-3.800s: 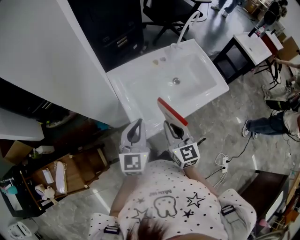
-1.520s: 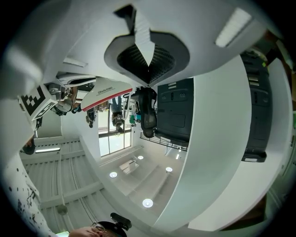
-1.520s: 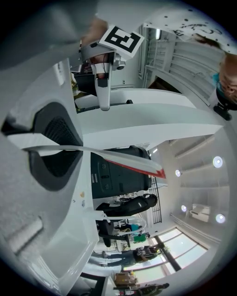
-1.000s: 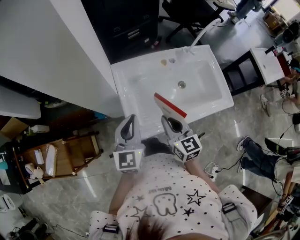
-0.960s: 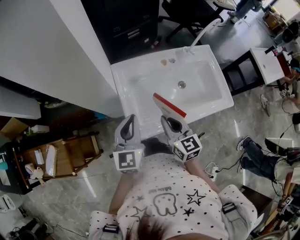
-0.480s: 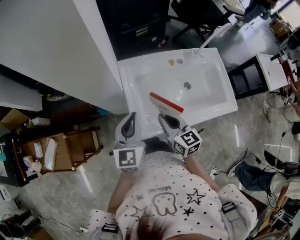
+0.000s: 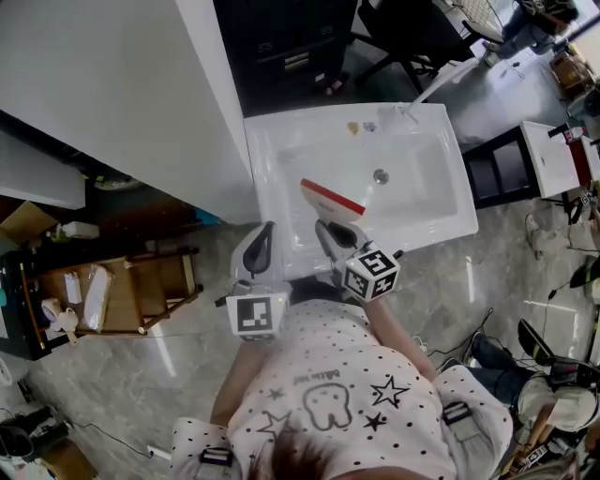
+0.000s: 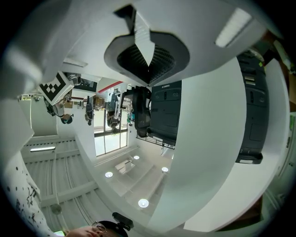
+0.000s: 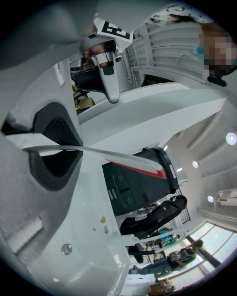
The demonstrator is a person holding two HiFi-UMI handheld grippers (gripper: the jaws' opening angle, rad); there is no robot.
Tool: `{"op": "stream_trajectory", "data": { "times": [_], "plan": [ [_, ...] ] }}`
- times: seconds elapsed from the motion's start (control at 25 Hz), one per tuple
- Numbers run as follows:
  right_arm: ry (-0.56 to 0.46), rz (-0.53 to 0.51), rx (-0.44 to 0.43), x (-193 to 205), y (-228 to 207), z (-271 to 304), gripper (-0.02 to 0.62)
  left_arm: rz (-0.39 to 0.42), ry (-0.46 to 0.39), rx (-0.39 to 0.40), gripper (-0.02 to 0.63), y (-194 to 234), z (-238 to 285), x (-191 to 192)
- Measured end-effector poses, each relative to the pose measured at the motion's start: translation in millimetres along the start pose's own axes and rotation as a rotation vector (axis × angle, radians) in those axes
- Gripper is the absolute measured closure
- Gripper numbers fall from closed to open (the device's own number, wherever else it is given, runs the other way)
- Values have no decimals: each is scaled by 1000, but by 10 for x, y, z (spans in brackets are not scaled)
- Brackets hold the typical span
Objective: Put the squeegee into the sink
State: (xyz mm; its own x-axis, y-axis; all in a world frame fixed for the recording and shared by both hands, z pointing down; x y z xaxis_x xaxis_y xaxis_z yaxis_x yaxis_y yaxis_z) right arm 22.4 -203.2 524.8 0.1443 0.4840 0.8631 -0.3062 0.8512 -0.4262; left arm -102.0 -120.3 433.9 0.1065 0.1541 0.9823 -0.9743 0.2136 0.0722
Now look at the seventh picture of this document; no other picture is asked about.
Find grey left shoulder strap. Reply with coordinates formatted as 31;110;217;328
194;444;236;480

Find white oblong packet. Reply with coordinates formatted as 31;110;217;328
81;263;114;335

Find person's spotted white shirt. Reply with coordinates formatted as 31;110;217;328
168;299;515;480

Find white soap bottle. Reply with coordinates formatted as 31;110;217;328
60;220;101;240

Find white curved faucet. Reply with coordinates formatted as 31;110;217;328
378;58;479;126

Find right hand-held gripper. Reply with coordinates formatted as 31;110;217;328
314;219;406;304

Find teal plastic bag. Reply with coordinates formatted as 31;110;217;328
193;207;222;227

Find red and white squeegee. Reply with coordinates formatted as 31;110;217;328
298;177;368;231

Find wooden trolley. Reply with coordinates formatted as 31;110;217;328
21;246;205;349

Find black drawer cabinet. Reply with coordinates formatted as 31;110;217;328
213;0;361;119

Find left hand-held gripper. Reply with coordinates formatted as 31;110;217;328
215;219;292;344

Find person's right forearm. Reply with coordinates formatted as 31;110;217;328
363;294;441;382

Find white desk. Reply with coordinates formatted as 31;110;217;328
0;129;89;211

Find cardboard box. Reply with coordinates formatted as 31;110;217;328
39;438;98;480
0;201;61;250
549;51;597;93

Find white ceramic teapot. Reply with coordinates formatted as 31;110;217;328
55;306;81;337

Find black side table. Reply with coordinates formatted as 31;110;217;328
0;250;53;363

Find white wire basket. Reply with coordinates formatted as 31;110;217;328
447;0;506;44

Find person's left forearm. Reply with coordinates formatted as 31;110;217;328
208;339;278;428

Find black basin stand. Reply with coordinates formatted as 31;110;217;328
460;126;546;210

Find grey shoulder strap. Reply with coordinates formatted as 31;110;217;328
194;444;236;480
439;399;493;465

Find narrow white basin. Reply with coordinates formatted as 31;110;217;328
578;133;600;183

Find white tape roll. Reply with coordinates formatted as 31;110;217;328
40;296;63;330

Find white sink basin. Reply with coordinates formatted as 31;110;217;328
243;102;479;282

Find person's black trousers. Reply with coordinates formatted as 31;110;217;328
284;276;360;308

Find small white box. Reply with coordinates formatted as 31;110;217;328
64;271;83;306

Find black office chair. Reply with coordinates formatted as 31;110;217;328
349;0;485;98

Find grey right shoulder strap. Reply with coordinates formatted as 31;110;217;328
439;399;493;465

